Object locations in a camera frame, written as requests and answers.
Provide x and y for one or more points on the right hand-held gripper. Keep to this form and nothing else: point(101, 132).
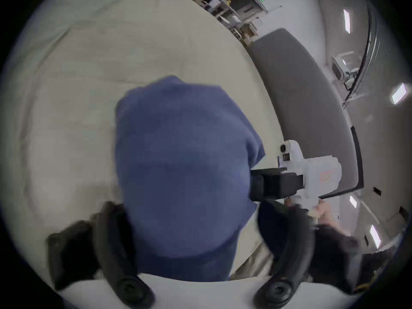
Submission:
point(317, 174)

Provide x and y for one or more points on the bed with beige sheet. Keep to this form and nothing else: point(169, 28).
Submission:
point(80, 92)

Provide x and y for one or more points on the person's right hand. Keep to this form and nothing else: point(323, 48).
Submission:
point(325, 212)

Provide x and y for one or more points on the dark blue shirt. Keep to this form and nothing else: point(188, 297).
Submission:
point(183, 172)

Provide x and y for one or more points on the grey padded headboard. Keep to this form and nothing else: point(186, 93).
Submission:
point(302, 108)

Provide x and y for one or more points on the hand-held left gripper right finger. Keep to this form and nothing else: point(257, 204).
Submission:
point(291, 237)

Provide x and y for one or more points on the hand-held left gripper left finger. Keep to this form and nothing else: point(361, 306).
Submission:
point(109, 243)

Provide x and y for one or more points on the row of tables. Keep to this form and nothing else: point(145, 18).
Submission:
point(222, 5)

